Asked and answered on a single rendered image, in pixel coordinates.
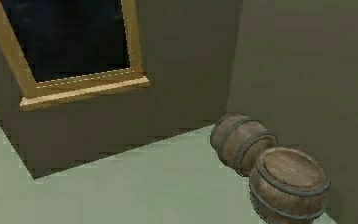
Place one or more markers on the brown wooden barrel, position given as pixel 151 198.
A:
pixel 288 186
pixel 237 140

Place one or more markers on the wooden framed window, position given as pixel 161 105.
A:
pixel 70 36

